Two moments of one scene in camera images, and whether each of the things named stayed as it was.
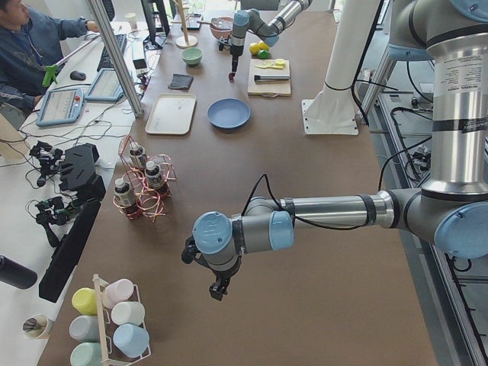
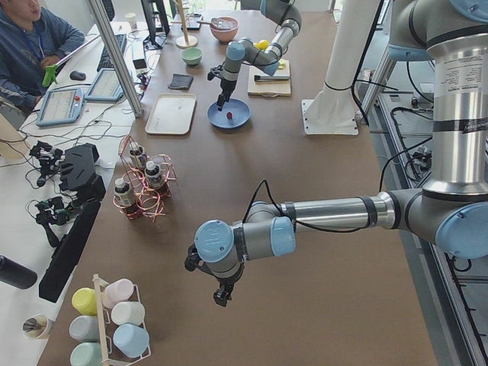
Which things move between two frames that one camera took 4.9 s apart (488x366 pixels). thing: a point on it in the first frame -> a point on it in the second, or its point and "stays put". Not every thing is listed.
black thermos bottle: x=16 y=274 stays put
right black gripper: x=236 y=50 -> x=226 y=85
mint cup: x=86 y=354 stays put
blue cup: x=130 y=339 stays put
